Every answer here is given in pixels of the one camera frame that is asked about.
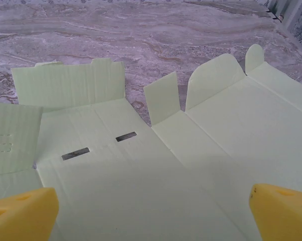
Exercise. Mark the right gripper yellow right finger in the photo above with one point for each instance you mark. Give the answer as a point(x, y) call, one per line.
point(284, 216)

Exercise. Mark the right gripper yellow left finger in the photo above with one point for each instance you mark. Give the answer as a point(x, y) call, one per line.
point(23, 216)

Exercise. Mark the light green paper box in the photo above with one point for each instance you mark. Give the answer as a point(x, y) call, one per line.
point(141, 188)

